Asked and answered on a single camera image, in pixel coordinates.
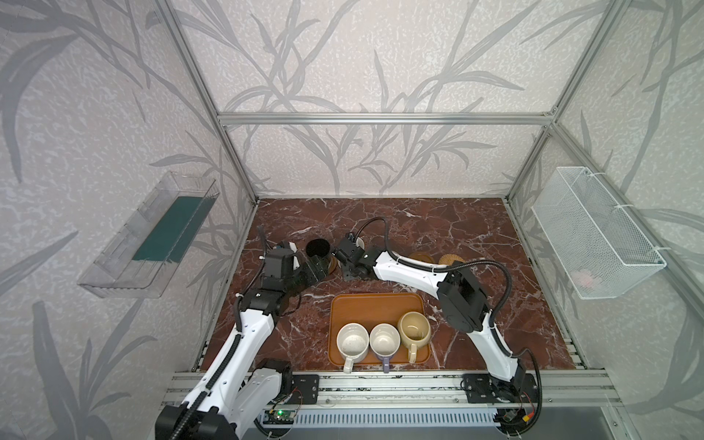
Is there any brown wooden coaster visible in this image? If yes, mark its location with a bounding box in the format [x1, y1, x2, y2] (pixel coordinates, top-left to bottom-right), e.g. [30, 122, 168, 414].
[409, 252, 436, 264]
[328, 255, 338, 275]

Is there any black mug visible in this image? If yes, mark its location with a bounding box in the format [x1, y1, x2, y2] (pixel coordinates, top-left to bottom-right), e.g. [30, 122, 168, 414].
[304, 238, 331, 261]

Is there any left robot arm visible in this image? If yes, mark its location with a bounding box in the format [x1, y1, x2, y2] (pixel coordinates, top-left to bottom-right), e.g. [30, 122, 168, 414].
[154, 234, 331, 439]

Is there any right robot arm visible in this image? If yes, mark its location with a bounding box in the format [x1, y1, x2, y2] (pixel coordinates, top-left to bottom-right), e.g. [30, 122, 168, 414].
[333, 225, 543, 407]

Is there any orange plastic tray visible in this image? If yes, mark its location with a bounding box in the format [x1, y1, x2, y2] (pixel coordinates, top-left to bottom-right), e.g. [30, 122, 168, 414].
[328, 293, 425, 368]

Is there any white speckled mug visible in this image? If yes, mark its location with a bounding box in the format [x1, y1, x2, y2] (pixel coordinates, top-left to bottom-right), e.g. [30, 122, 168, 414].
[335, 323, 370, 374]

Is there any white and purple mug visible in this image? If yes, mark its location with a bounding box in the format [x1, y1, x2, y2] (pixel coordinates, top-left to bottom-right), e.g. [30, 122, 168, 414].
[370, 323, 401, 374]

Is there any beige mug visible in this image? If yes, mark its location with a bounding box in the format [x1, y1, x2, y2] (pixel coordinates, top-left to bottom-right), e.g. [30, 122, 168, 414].
[397, 312, 432, 363]

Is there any left electronics board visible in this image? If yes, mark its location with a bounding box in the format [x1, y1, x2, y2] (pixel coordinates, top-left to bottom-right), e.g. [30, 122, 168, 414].
[260, 409, 298, 429]

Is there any electronics board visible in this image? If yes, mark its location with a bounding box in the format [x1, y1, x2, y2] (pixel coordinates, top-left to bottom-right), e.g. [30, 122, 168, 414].
[494, 408, 535, 426]
[260, 409, 298, 429]

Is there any right electronics board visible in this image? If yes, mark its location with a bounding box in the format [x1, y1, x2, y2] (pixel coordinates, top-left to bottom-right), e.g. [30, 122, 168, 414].
[494, 408, 535, 426]

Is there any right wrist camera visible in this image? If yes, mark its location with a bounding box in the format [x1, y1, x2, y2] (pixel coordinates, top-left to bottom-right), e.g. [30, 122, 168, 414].
[337, 232, 358, 254]

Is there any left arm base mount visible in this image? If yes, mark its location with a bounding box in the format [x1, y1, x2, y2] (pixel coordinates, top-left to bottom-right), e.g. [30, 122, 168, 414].
[269, 374, 320, 405]

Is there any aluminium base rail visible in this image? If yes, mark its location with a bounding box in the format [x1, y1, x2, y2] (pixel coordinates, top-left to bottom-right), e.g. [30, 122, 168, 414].
[302, 370, 624, 410]

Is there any clear plastic wall bin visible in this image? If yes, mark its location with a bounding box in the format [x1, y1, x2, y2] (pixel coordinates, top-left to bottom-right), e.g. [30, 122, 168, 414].
[78, 172, 220, 299]

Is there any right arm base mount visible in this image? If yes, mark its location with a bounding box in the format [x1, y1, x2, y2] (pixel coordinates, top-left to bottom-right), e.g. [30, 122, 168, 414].
[460, 372, 541, 404]

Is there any white wire mesh basket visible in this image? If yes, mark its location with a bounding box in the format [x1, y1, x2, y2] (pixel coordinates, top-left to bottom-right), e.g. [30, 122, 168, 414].
[532, 167, 667, 300]

